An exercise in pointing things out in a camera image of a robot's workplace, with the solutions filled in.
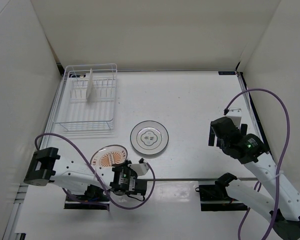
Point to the white plate green rim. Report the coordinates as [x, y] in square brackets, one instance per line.
[149, 138]

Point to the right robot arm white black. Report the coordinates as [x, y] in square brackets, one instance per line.
[282, 209]

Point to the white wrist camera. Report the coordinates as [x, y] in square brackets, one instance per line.
[141, 168]
[235, 114]

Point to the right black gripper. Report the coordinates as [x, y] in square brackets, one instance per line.
[211, 137]

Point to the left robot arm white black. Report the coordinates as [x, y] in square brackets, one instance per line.
[109, 169]

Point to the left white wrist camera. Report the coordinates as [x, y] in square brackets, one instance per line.
[141, 168]

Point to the white wire dish rack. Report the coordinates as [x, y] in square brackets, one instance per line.
[75, 113]

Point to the white plate orange pattern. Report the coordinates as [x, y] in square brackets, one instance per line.
[109, 156]

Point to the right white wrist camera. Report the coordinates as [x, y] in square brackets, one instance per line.
[235, 114]

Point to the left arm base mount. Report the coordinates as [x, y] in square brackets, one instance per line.
[94, 198]

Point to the white plate in rack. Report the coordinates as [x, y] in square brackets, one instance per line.
[89, 84]

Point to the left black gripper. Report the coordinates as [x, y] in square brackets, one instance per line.
[132, 173]

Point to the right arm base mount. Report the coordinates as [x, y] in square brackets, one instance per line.
[214, 198]

